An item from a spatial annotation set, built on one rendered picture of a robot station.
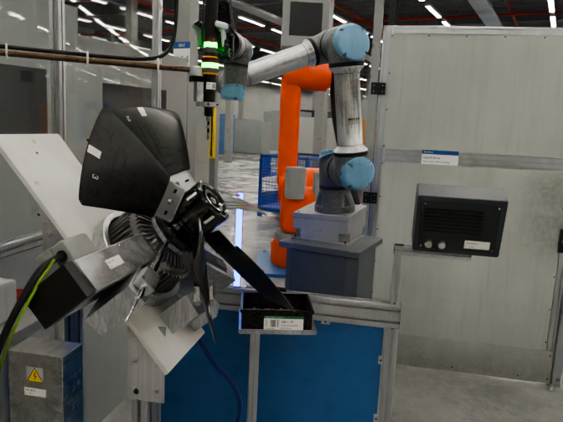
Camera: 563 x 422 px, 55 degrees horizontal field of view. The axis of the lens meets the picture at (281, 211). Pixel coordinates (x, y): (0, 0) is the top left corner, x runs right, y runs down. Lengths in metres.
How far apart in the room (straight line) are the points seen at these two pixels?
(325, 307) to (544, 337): 1.91
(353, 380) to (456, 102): 1.80
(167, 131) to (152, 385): 0.67
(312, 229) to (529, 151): 1.64
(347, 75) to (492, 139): 1.57
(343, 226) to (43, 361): 1.05
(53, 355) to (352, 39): 1.24
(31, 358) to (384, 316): 1.04
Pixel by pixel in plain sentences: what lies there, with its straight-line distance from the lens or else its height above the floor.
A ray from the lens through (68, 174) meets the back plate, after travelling 1.52.
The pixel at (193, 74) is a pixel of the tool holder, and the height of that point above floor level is 1.53.
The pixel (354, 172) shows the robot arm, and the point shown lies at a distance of 1.79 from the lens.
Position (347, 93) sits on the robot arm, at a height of 1.53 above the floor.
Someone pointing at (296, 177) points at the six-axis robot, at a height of 0.94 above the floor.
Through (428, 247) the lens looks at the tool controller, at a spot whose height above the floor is 1.07.
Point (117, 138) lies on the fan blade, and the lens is 1.21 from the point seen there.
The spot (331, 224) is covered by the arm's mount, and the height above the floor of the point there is 1.07.
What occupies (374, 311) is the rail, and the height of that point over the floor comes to 0.83.
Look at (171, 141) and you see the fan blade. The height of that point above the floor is 1.36.
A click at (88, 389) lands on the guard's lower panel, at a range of 2.55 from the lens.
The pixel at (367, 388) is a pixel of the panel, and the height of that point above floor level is 0.55.
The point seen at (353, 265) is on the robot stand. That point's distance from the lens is 1.90.
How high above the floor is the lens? 1.41
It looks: 9 degrees down
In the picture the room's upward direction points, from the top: 3 degrees clockwise
